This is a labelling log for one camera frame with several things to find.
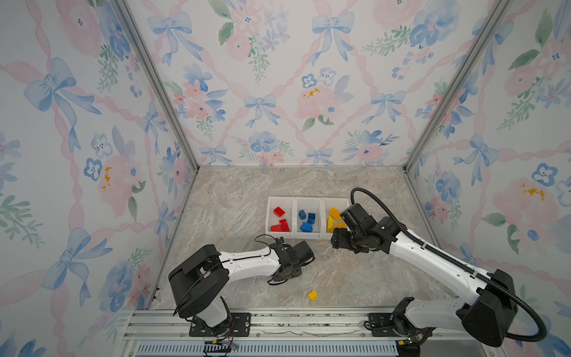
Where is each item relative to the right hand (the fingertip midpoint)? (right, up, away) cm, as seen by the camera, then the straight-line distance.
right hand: (340, 241), depth 80 cm
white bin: (-22, +6, +20) cm, 31 cm away
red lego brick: (-23, +8, +21) cm, 32 cm away
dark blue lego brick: (-12, +7, +19) cm, 24 cm away
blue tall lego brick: (-9, +6, +18) cm, 20 cm away
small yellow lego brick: (-10, -20, 0) cm, 22 cm away
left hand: (-16, -13, +5) cm, 21 cm away
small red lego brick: (-24, +1, +20) cm, 31 cm away
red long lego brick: (-20, +3, +16) cm, 26 cm away
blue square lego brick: (-11, +2, +15) cm, 19 cm away
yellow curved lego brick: (-1, +4, +15) cm, 15 cm away
